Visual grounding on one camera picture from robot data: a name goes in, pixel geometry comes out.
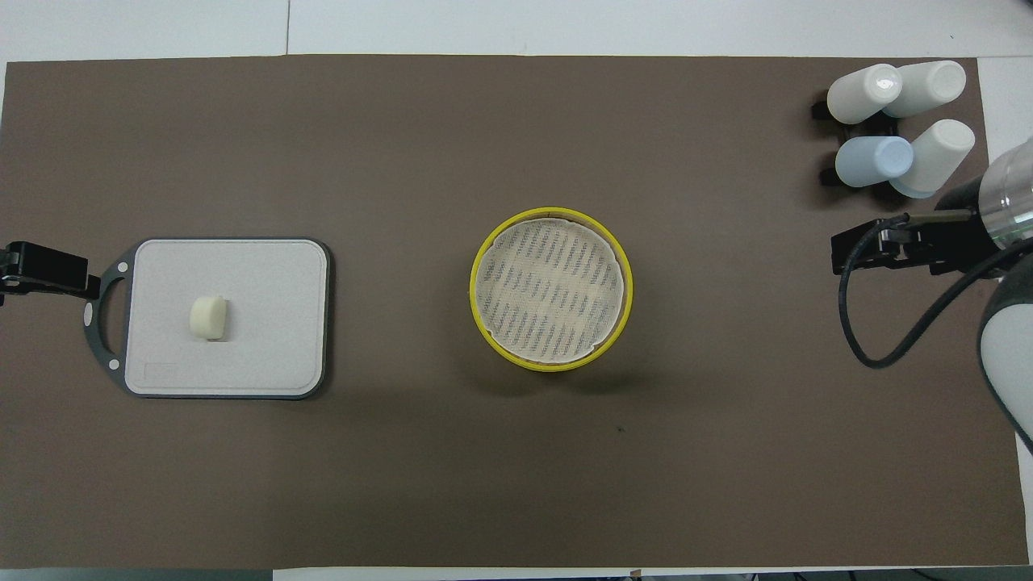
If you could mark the light blue plastic cup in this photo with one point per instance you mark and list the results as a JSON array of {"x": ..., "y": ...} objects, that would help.
[{"x": 871, "y": 161}]

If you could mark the black cup rack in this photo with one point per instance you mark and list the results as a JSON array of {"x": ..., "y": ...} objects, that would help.
[{"x": 819, "y": 110}]

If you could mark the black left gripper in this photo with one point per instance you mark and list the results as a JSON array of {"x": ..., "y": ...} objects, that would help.
[{"x": 24, "y": 262}]

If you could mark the white steamed bun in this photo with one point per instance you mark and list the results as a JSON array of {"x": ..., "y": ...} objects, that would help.
[{"x": 208, "y": 318}]

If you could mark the white mesh steamer liner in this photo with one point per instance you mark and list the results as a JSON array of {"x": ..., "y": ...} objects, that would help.
[{"x": 549, "y": 290}]

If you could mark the white plastic cup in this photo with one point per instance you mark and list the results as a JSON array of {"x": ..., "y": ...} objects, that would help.
[
  {"x": 859, "y": 95},
  {"x": 940, "y": 153},
  {"x": 932, "y": 85}
]

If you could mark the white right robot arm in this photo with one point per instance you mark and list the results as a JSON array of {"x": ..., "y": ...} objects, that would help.
[{"x": 1009, "y": 339}]

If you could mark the brown table mat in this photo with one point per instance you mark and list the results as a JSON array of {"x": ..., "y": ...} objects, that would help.
[{"x": 403, "y": 484}]

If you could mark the yellow bamboo steamer basket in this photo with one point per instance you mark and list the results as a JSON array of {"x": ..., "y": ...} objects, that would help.
[{"x": 475, "y": 298}]

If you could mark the white cutting board grey rim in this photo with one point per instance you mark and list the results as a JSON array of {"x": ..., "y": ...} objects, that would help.
[{"x": 266, "y": 323}]

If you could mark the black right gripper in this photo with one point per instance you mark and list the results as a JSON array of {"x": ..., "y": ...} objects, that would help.
[{"x": 944, "y": 238}]

